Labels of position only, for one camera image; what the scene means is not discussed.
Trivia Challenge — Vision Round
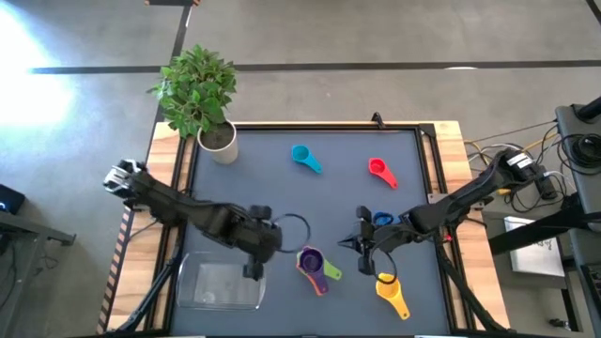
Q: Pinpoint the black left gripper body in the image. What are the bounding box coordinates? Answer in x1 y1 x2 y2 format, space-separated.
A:
234 205 285 283

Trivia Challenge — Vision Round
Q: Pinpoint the white board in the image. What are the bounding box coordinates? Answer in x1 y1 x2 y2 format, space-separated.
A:
503 215 566 278

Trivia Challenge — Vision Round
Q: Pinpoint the yellow cable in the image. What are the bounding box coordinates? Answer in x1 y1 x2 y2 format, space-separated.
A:
469 133 560 197

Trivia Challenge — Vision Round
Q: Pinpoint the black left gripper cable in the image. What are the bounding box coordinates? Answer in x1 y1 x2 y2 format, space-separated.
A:
270 213 312 254

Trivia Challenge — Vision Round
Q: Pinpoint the clear plastic basket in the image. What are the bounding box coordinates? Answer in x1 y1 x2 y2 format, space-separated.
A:
176 251 268 312

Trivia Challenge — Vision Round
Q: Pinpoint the grey metal stand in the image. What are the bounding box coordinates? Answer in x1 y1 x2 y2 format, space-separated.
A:
0 210 77 338

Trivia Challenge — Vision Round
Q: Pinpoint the green leafy plant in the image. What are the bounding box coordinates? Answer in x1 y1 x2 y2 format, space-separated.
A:
146 43 239 140

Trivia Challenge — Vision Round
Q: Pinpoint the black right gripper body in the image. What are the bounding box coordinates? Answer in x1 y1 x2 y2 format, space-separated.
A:
349 205 414 277

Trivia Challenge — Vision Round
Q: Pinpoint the black power strip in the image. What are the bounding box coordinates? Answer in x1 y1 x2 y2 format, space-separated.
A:
534 177 560 201

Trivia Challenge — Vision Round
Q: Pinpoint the dark grey cart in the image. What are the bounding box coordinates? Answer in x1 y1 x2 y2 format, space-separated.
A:
555 96 601 338

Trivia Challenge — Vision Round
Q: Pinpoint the teal measuring cup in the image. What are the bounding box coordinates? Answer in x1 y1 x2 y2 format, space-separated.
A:
290 144 324 176

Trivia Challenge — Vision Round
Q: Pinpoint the yellow measuring cup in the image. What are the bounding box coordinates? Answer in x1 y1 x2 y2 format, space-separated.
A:
375 272 411 321

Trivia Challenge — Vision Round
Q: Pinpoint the coiled black cable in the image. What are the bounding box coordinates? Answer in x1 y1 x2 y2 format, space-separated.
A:
561 133 601 177

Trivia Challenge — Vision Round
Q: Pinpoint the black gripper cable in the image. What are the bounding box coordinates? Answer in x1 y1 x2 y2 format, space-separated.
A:
270 213 312 254
368 246 399 285

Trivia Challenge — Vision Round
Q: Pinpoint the white plant pot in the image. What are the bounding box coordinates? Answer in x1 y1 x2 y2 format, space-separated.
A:
196 119 239 165

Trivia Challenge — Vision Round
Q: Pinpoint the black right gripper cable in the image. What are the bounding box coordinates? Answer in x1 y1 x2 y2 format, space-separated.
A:
368 246 399 285

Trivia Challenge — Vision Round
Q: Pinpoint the black yellow striped tape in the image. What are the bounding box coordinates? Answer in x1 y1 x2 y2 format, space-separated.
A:
96 208 135 335

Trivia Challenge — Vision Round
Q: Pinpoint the black device with blue light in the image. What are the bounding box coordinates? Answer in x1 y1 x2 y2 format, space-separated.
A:
0 183 27 216

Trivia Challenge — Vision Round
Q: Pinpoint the red measuring cup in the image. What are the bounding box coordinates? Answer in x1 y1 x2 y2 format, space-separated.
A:
367 157 399 191

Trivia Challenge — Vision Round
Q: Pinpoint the black stand bar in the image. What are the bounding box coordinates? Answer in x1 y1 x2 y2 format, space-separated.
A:
487 206 601 257

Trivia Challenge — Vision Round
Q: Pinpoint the purple measuring cup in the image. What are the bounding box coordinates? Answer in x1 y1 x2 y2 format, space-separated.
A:
299 247 330 296

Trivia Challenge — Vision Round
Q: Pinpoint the black aluminium table frame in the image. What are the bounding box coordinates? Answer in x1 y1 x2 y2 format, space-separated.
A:
100 120 511 338

